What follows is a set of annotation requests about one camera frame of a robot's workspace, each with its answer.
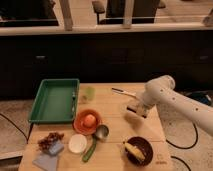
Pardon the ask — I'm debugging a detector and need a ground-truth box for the black floor cable right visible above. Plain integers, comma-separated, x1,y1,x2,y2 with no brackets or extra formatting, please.
165,122,200,171

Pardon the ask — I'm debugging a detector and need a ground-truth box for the blue grey sponge block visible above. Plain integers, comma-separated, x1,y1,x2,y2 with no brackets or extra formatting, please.
48,140,64,156

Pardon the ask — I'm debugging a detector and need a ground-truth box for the green-handled metal scoop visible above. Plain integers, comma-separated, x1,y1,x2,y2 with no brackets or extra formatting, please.
82,124,109,162

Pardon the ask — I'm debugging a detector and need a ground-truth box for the green plastic tray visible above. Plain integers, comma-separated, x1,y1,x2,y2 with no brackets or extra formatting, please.
28,79,80,124

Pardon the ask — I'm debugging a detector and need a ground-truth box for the orange peach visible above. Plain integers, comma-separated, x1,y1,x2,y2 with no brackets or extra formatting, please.
83,114,96,128

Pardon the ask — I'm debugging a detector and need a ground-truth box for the white round lid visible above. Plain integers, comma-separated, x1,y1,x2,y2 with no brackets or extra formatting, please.
68,134,87,154

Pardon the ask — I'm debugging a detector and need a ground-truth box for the yellow corn cob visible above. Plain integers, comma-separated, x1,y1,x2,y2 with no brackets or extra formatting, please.
124,142,145,162

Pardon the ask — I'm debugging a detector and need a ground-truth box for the grey blue cloth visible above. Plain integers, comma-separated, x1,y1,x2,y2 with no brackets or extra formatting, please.
32,153,58,171

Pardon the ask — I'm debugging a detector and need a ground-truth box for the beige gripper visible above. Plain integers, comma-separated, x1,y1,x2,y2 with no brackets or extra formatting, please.
126,100,149,118

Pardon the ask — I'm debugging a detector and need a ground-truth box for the orange bowl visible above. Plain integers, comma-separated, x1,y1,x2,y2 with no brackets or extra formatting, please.
73,109,102,135

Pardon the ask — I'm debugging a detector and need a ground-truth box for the black floor cable left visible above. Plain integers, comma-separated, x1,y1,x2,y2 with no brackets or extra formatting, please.
0,112,29,141

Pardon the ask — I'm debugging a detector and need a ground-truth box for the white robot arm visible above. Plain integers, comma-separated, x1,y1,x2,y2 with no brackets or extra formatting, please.
127,75,213,136

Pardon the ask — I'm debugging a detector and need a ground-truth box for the blue device on floor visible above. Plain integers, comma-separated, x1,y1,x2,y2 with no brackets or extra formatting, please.
189,92,212,106

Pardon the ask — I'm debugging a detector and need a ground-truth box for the translucent green plastic cup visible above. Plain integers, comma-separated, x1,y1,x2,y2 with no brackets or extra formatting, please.
83,87,95,102

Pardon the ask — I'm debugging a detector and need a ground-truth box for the dark brown bowl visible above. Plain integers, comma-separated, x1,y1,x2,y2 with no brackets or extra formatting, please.
123,136,153,166

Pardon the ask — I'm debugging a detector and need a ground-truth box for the black floor cable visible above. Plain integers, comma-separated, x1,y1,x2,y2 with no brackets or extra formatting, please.
0,112,29,141
165,122,200,171

